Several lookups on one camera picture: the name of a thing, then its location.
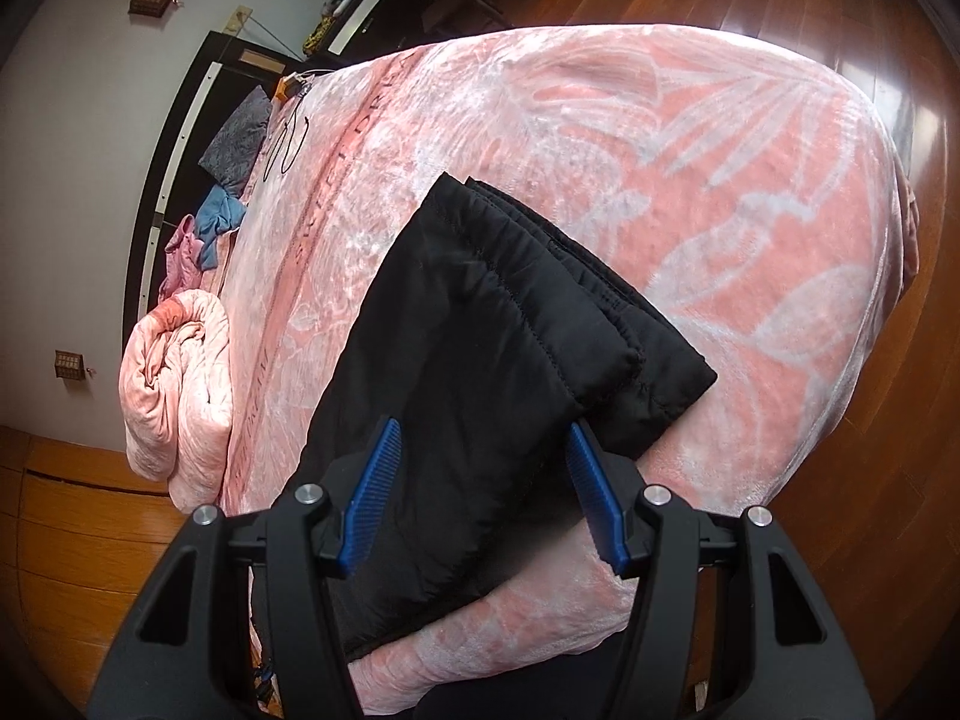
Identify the small orange object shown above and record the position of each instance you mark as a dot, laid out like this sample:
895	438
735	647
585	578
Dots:
283	88

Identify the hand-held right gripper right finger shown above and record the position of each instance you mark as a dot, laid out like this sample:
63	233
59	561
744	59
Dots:
598	501

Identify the pink garment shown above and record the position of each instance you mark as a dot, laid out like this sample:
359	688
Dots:
178	259

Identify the beige wall socket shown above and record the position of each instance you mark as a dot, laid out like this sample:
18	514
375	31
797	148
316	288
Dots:
238	17

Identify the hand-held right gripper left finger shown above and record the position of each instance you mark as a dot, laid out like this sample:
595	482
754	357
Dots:
371	499

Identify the black and white nightstand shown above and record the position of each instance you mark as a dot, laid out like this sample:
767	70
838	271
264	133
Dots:
360	11

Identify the black jacket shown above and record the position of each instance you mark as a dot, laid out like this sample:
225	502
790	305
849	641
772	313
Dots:
480	360

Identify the blue cloth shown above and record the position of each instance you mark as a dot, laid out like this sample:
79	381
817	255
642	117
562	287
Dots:
217	217

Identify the pink pillow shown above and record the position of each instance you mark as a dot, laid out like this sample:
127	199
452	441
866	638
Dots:
176	390

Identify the brown wooden stool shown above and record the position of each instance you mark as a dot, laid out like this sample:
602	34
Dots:
465	7

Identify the black headboard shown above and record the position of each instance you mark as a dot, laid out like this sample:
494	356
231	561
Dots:
176	165

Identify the pink floral blanket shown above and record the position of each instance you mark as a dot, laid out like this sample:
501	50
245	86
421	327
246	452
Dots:
750	240

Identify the grey patterned pillow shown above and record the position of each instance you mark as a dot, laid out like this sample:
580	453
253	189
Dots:
236	135

